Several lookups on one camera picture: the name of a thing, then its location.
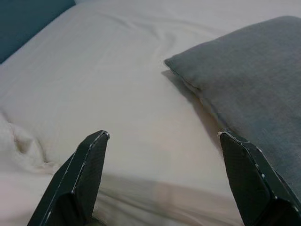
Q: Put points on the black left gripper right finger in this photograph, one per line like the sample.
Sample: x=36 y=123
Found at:
x=254 y=183

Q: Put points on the white crumpled duvet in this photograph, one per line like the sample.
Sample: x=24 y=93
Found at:
x=18 y=148

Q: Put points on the dark teal headboard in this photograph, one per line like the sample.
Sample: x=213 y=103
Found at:
x=26 y=21

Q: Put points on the white bed sheet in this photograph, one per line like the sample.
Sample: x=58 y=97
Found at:
x=113 y=82

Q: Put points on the grey square pillow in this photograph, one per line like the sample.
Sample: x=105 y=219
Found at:
x=249 y=77

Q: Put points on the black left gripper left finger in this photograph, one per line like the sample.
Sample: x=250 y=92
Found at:
x=77 y=179

